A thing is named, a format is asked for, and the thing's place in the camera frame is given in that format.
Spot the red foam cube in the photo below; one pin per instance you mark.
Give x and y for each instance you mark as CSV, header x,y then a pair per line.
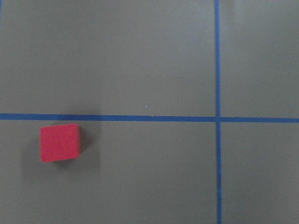
x,y
60,142

